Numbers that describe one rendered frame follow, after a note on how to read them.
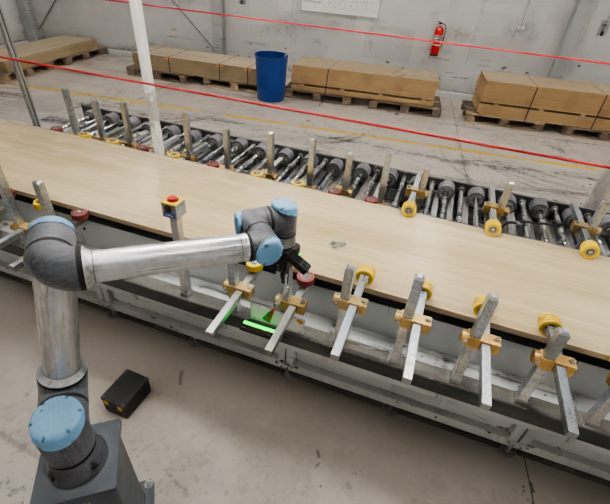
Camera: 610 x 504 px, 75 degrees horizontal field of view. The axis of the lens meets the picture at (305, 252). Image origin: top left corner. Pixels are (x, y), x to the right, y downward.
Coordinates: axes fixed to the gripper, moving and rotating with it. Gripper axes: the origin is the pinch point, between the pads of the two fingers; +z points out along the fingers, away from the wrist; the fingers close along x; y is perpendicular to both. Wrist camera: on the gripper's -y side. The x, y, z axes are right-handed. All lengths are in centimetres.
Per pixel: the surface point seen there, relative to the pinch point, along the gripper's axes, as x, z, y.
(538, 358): -5, 4, -94
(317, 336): -6.8, 31.1, -13.5
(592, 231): -114, 6, -133
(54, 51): -508, 80, 661
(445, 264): -57, 11, -60
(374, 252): -52, 11, -27
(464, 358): -6, 16, -72
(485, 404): 21, 5, -76
